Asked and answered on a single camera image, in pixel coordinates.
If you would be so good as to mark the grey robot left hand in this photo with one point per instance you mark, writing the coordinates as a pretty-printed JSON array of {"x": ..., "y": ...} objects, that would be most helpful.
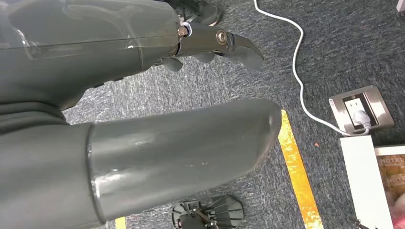
[{"x": 79, "y": 63}]

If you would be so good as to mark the short yellow floor tape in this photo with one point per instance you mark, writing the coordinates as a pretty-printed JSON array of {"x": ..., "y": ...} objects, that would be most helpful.
[{"x": 120, "y": 223}]

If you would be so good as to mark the black ribbed round base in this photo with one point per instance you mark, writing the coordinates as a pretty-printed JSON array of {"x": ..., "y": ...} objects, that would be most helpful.
[{"x": 218, "y": 213}]

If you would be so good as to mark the long yellow floor tape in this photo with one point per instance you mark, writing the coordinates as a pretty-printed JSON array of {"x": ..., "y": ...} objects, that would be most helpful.
[{"x": 296, "y": 170}]

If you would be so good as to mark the white power plug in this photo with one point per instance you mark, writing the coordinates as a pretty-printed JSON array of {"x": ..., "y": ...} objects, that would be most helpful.
[{"x": 361, "y": 117}]

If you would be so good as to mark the silver floor socket box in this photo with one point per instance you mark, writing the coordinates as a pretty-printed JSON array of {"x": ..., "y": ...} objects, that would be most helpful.
[{"x": 381, "y": 107}]

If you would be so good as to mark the hotel sign board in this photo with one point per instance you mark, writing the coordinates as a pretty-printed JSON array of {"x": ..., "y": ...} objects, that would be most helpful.
[{"x": 394, "y": 177}]

